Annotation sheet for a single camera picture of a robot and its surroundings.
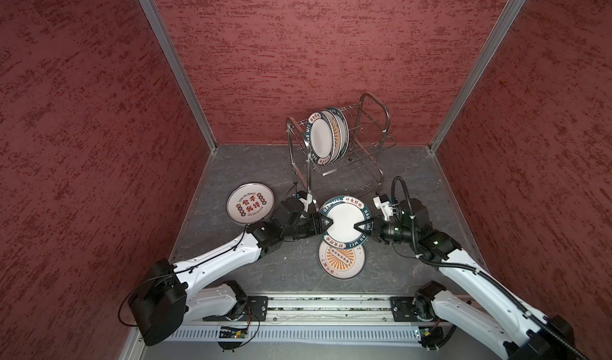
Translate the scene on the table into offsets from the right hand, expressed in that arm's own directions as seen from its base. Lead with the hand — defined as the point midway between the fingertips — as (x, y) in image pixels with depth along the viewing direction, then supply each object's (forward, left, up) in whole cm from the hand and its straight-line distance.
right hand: (353, 233), depth 73 cm
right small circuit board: (-26, -23, -20) cm, 40 cm away
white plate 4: (+27, +10, +16) cm, 33 cm away
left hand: (+3, +8, -2) cm, 9 cm away
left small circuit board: (-24, +39, -18) cm, 49 cm away
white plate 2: (+7, +2, +1) cm, 7 cm away
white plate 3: (-4, +3, -16) cm, 17 cm away
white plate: (+21, +40, -14) cm, 47 cm away
